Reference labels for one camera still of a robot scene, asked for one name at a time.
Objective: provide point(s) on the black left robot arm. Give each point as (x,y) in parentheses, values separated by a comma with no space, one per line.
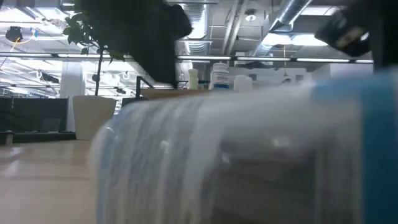
(155,18)

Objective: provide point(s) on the wooden table background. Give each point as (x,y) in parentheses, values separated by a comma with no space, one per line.
(161,93)

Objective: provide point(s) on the leafy tree in white pot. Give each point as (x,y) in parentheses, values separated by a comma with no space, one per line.
(93,118)

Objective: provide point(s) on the rectangular ceiling light panel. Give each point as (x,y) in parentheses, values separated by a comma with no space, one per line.
(292,40)

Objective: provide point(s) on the round white ceiling sensor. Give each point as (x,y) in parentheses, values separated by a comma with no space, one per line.
(250,17)

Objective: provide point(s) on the long linear ceiling light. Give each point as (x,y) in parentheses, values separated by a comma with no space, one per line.
(264,58)

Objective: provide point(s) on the dark office partition screens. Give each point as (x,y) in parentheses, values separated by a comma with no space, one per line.
(37,115)

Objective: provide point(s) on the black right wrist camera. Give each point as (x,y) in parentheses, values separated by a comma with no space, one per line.
(342,34)

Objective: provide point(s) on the round silver air duct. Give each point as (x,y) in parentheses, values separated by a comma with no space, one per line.
(199,31)
(287,11)

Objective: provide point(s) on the black rear table rail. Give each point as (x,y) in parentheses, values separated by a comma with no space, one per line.
(40,137)

